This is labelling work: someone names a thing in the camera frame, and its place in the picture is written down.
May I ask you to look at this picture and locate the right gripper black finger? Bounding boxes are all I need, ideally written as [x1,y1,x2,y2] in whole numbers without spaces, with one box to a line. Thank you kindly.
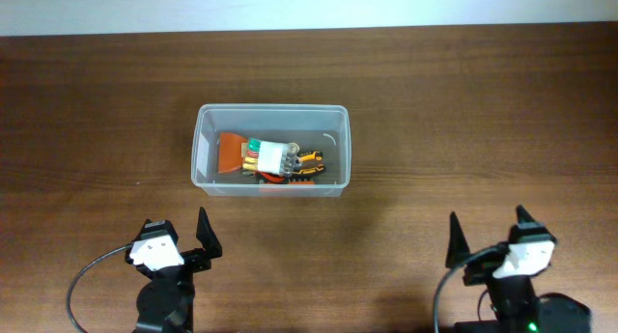
[508,205,557,244]
[445,211,471,269]

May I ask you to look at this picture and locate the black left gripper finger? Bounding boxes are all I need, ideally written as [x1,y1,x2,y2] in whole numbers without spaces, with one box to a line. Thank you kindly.
[132,219,179,246]
[196,207,223,259]

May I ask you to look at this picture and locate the red handled wire cutters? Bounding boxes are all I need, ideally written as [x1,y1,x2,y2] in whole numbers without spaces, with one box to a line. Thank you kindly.
[256,172,289,184]

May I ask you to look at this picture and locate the orange scraper wooden handle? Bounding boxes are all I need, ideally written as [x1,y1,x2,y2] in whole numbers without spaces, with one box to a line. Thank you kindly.
[217,132,248,174]

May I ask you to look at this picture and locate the orange screwdriver bit holder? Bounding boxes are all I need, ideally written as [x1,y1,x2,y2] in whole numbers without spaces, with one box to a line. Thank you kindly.
[257,179,316,185]

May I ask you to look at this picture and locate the boxed coloured screwdriver set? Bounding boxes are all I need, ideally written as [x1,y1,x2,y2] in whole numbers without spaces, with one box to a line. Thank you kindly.
[241,138,300,177]

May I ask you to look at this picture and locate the yellow black long-nose pliers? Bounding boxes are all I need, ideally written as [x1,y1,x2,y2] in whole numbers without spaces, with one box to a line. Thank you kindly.
[293,151,326,179]

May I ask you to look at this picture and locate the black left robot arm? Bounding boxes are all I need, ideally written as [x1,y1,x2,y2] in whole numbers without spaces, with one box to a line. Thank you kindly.
[126,219,211,333]

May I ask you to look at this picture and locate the clear plastic container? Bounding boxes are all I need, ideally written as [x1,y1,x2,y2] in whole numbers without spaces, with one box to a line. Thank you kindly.
[191,103,351,198]

